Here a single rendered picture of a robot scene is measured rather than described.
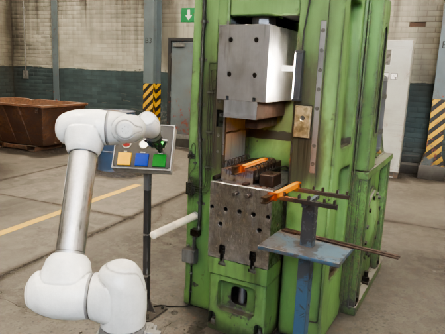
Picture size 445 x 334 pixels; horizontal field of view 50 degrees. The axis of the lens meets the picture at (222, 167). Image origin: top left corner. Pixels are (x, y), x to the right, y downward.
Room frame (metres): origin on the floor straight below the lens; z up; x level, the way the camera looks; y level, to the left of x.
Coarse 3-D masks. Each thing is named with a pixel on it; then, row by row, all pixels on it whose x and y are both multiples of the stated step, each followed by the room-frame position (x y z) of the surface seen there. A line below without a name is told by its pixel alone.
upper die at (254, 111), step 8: (224, 104) 2.62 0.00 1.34; (232, 104) 2.60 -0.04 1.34; (240, 104) 2.58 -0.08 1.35; (248, 104) 2.55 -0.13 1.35; (256, 104) 2.53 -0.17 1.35; (264, 104) 2.62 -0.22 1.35; (272, 104) 2.72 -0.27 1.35; (280, 104) 2.83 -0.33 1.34; (224, 112) 2.62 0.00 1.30; (232, 112) 2.60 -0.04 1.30; (240, 112) 2.58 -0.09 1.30; (248, 112) 2.55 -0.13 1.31; (256, 112) 2.53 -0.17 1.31; (264, 112) 2.63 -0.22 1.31; (272, 112) 2.73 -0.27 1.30; (280, 112) 2.84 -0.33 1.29
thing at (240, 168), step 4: (256, 160) 2.76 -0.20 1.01; (260, 160) 2.77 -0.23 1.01; (264, 160) 2.83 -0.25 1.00; (244, 164) 2.62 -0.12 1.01; (248, 164) 2.62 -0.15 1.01; (252, 164) 2.67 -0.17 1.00; (232, 168) 2.48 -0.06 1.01; (236, 168) 2.51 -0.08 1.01; (240, 168) 2.55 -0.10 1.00; (232, 172) 2.48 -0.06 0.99; (236, 172) 2.51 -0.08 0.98; (240, 172) 2.54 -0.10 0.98
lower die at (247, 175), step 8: (248, 160) 2.90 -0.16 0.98; (280, 160) 2.89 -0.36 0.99; (224, 168) 2.62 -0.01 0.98; (248, 168) 2.59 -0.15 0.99; (256, 168) 2.60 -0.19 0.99; (264, 168) 2.67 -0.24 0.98; (224, 176) 2.61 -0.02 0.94; (232, 176) 2.59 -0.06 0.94; (240, 176) 2.57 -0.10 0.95; (248, 176) 2.54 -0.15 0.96
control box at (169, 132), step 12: (168, 132) 2.72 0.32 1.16; (120, 144) 2.69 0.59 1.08; (132, 144) 2.69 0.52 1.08; (168, 144) 2.68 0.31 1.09; (132, 156) 2.65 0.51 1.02; (168, 156) 2.65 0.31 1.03; (120, 168) 2.63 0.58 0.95; (132, 168) 2.62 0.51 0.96; (144, 168) 2.61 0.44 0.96; (156, 168) 2.61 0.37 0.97; (168, 168) 2.61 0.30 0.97
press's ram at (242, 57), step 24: (264, 24) 2.53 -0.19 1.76; (240, 48) 2.58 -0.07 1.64; (264, 48) 2.52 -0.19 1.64; (288, 48) 2.76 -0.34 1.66; (240, 72) 2.58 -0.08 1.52; (264, 72) 2.52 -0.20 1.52; (288, 72) 2.78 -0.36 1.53; (240, 96) 2.58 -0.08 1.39; (264, 96) 2.51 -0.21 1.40; (288, 96) 2.80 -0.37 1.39
